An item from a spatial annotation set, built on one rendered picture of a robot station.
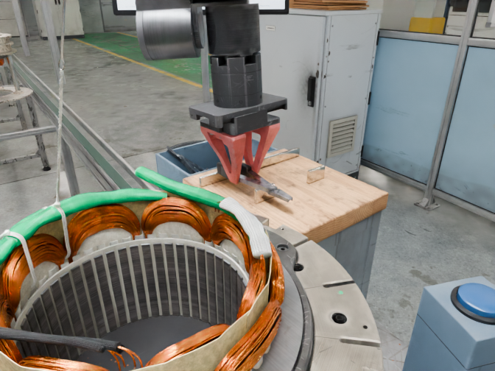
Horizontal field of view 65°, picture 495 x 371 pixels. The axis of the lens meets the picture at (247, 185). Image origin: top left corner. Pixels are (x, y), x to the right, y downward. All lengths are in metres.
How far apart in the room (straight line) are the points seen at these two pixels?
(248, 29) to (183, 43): 0.07
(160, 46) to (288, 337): 0.31
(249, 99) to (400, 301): 1.69
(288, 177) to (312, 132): 2.03
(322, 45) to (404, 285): 1.40
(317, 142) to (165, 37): 2.21
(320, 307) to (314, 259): 0.06
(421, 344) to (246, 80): 0.33
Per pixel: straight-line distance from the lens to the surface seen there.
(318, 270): 0.33
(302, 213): 0.46
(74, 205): 0.31
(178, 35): 0.43
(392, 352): 0.71
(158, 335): 0.38
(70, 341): 0.21
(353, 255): 0.54
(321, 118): 2.54
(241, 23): 0.43
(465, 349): 0.42
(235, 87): 0.43
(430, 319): 0.44
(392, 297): 2.04
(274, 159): 0.58
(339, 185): 0.53
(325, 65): 2.47
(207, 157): 0.69
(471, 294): 0.43
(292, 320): 0.27
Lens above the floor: 1.30
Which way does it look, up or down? 26 degrees down
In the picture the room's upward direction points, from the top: straight up
